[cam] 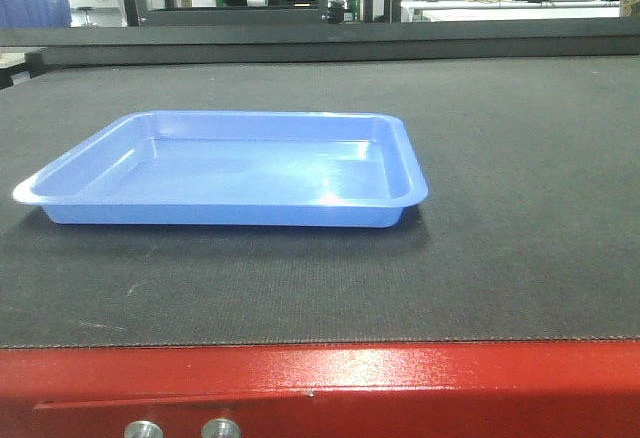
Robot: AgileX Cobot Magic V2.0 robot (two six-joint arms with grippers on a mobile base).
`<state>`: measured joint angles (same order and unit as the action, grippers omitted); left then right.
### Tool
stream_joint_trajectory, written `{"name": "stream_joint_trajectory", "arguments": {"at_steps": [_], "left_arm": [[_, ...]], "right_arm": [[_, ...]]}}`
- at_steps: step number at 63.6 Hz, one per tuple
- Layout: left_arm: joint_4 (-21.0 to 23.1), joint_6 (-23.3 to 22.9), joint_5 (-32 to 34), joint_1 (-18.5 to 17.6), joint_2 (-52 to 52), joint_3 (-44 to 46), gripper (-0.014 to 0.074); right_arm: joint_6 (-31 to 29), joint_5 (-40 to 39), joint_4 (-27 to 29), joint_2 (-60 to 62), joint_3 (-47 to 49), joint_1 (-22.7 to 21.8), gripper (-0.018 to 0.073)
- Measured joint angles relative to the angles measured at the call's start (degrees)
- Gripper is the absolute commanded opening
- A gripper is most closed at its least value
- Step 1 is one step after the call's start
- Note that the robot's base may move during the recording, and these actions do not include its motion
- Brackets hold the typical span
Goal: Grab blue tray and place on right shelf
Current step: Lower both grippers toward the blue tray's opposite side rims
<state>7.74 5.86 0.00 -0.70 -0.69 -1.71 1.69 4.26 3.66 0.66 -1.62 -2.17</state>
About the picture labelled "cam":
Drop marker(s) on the blue plastic tray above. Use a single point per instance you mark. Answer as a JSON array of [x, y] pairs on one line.
[[213, 167]]

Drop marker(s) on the black fabric table mat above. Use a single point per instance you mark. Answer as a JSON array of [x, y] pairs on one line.
[[530, 229]]

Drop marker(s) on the white background table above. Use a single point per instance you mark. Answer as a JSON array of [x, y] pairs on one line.
[[455, 11]]

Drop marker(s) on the right silver bolt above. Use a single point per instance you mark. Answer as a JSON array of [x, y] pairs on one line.
[[221, 428]]

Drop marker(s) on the silver bolt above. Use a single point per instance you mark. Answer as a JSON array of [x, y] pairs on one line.
[[143, 429], [221, 428]]

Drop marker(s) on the left silver bolt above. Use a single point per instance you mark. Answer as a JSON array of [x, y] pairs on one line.
[[143, 429]]

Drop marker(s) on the stacked blue crates background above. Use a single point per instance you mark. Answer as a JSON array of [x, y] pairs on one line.
[[35, 14]]

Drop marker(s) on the red metal cart frame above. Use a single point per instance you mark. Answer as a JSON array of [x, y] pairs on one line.
[[481, 389]]

